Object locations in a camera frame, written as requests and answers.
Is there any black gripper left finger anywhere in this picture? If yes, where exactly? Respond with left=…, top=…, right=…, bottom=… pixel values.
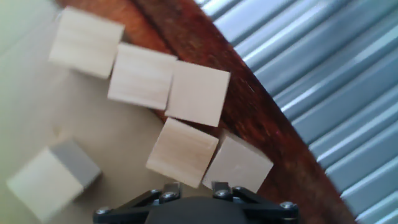
left=93, top=182, right=183, bottom=224

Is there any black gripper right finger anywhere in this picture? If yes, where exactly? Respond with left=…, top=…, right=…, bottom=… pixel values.
left=212, top=182, right=299, bottom=224

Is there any large wooden cube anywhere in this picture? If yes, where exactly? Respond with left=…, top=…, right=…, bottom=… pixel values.
left=107, top=42, right=178, bottom=111
left=5, top=139, right=103, bottom=224
left=201, top=129, right=274, bottom=194
left=164, top=60, right=231, bottom=128
left=48, top=6, right=126, bottom=80
left=145, top=117, right=220, bottom=189

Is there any brown cardboard sheet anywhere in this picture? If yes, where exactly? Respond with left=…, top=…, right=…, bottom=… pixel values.
left=0, top=0, right=212, bottom=224

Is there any reddish brown wooden board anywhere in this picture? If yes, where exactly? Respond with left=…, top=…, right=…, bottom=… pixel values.
left=55, top=0, right=358, bottom=224

